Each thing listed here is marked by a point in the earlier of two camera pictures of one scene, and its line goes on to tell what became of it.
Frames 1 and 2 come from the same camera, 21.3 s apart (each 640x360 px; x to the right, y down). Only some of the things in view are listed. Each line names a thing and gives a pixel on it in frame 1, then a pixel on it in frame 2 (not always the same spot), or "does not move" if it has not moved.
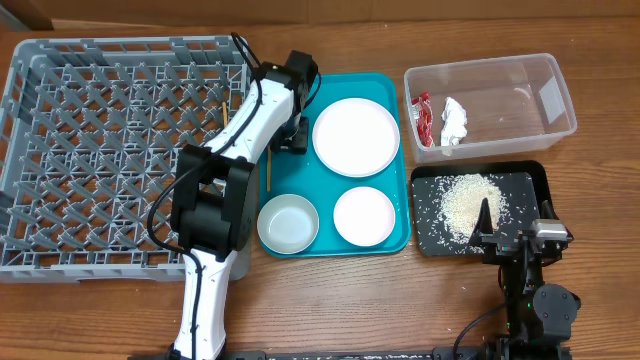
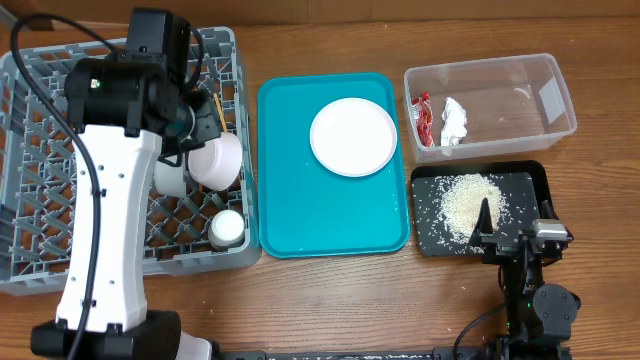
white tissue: (454, 126) does not move
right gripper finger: (546, 211) does not move
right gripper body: (500, 247) does not move
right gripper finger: (485, 223) does not move
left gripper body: (294, 134) -> (204, 125)
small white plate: (364, 216) -> (169, 180)
